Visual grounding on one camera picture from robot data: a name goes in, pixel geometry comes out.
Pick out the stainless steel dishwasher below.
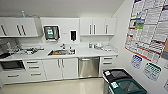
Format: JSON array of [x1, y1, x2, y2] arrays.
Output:
[[78, 56, 101, 80]]

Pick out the small dish soap bottle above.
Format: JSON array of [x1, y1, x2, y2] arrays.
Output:
[[68, 46, 73, 54]]

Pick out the black soap dispenser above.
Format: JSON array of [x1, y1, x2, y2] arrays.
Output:
[[69, 29, 78, 42]]

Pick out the chrome faucet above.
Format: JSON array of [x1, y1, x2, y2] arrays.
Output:
[[59, 42, 67, 51]]

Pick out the steel sink basin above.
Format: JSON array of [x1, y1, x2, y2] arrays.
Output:
[[47, 48, 77, 57]]

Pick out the narrow white drawer cabinet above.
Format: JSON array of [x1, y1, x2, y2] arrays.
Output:
[[98, 55, 119, 76]]

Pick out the white two-door base cabinet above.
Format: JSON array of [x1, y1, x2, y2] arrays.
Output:
[[42, 57, 80, 81]]

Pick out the steel paper towel dispenser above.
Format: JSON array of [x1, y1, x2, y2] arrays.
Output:
[[42, 25, 61, 42]]

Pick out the dish rack with items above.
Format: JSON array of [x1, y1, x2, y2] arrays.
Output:
[[14, 46, 40, 56]]

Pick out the grey bin green lid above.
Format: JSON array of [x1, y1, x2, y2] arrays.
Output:
[[108, 78, 148, 94]]

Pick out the wide white drawer cabinet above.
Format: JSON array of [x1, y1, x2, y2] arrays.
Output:
[[0, 58, 46, 85]]

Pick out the light blue bottle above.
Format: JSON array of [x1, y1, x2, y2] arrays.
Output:
[[21, 10, 27, 19]]

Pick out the black built-in microwave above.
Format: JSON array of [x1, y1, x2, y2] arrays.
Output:
[[0, 59, 26, 71]]

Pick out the white wall cabinet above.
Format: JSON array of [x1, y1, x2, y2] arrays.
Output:
[[78, 16, 118, 37], [0, 16, 44, 39]]

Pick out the large wall notice poster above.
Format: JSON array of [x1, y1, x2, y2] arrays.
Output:
[[124, 0, 168, 65]]

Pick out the small green wall sheet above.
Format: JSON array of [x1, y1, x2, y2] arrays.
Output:
[[142, 61, 163, 82]]

